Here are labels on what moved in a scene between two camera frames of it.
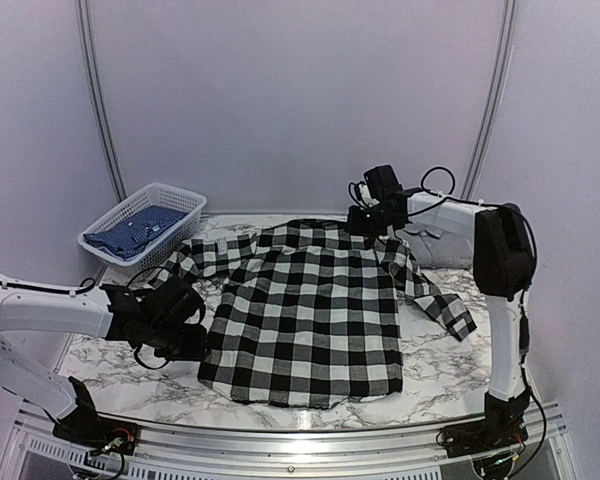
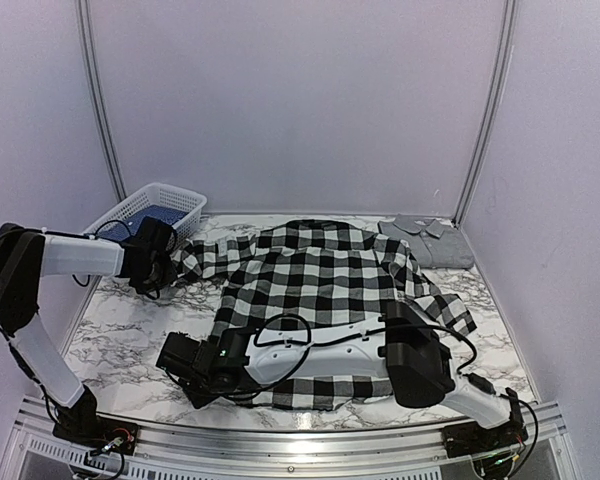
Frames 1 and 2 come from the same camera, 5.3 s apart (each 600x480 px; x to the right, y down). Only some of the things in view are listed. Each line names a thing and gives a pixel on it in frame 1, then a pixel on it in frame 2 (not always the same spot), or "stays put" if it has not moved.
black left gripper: x=196 y=348 → x=169 y=275
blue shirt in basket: x=123 y=236 stays put
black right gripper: x=355 y=228 → x=197 y=398
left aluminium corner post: x=99 y=99 stays put
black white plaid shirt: x=308 y=313 stays put
